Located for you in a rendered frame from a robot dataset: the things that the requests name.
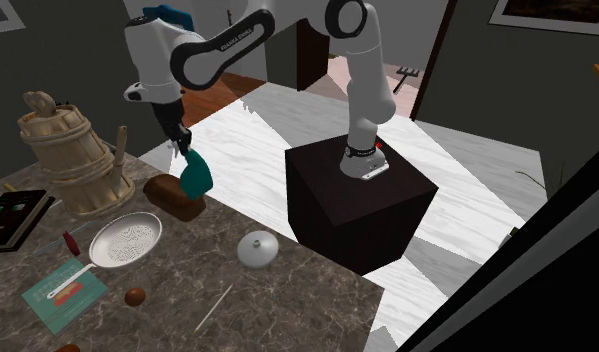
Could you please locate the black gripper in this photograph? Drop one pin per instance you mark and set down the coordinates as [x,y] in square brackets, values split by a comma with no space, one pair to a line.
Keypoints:
[170,122]

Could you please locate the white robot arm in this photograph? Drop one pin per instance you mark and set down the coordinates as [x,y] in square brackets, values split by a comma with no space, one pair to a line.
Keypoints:
[362,73]

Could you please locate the teal vase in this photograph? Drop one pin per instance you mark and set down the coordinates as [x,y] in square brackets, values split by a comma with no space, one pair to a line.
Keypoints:
[196,178]

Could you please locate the brown bread loaf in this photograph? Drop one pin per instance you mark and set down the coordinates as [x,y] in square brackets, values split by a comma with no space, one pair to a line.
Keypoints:
[167,195]

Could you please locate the white colander pan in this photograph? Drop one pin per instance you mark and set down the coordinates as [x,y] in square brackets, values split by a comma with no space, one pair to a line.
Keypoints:
[126,239]

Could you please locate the white round lid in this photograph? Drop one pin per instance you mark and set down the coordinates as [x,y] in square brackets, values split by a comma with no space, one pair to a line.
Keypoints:
[257,249]

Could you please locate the dark brown door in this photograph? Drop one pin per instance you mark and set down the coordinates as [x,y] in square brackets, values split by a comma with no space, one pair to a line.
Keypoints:
[312,53]

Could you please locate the brown egg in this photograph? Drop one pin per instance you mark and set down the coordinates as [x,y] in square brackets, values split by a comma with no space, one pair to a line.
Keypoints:
[134,296]

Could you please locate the black book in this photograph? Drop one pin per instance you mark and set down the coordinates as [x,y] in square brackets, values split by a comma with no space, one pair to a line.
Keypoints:
[16,217]

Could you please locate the thin wooden skewer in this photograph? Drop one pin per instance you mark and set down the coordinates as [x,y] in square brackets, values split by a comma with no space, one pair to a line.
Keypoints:
[212,309]

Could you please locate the teal book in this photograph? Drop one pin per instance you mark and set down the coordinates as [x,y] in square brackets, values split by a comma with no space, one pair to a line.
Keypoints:
[79,304]

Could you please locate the dark robot stand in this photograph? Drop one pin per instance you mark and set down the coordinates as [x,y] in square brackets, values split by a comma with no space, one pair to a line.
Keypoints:
[357,209]

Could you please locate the dark rake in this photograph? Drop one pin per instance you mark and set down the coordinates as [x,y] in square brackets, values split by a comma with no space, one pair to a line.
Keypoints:
[407,73]

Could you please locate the framed wall picture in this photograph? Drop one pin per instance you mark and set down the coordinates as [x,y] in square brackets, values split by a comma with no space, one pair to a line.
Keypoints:
[1,14]
[552,14]

